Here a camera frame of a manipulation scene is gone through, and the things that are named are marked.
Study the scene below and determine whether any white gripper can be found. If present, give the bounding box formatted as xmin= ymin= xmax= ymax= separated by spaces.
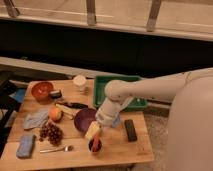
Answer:
xmin=85 ymin=107 xmax=117 ymax=140

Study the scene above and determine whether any orange red pepper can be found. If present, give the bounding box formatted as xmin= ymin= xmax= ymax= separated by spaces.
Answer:
xmin=92 ymin=135 xmax=99 ymax=152

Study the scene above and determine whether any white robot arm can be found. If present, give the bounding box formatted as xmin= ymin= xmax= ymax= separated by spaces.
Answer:
xmin=96 ymin=67 xmax=213 ymax=140

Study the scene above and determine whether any purple bowl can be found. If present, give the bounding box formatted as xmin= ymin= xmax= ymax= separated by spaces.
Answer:
xmin=74 ymin=108 xmax=96 ymax=133

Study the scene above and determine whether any orange red bowl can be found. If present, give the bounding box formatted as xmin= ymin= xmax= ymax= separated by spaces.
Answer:
xmin=31 ymin=81 xmax=53 ymax=101

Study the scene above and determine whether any small blue cup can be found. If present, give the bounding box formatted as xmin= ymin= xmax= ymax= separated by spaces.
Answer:
xmin=112 ymin=115 xmax=121 ymax=128

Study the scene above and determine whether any wooden spatula stick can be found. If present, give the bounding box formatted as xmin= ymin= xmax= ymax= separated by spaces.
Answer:
xmin=56 ymin=104 xmax=75 ymax=119

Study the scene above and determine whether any black remote bar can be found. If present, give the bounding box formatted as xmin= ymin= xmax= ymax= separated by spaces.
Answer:
xmin=124 ymin=120 xmax=137 ymax=142

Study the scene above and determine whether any red yellow apple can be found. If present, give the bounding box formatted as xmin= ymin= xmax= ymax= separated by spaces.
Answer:
xmin=49 ymin=107 xmax=62 ymax=122

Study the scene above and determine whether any bunch of red grapes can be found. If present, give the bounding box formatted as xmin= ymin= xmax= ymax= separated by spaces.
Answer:
xmin=39 ymin=122 xmax=63 ymax=146

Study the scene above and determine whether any green plastic tray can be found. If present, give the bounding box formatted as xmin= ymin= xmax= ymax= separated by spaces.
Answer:
xmin=92 ymin=75 xmax=149 ymax=112

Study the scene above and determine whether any white plastic cup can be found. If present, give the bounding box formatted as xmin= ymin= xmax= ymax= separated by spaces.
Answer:
xmin=73 ymin=75 xmax=87 ymax=92

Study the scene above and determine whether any small dark can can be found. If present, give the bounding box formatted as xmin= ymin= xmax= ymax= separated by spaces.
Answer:
xmin=49 ymin=90 xmax=62 ymax=99

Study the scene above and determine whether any grey cloth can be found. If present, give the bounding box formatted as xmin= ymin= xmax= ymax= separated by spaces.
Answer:
xmin=23 ymin=109 xmax=48 ymax=130

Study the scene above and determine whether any blue sponge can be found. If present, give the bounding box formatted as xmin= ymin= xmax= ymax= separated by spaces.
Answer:
xmin=16 ymin=134 xmax=36 ymax=159

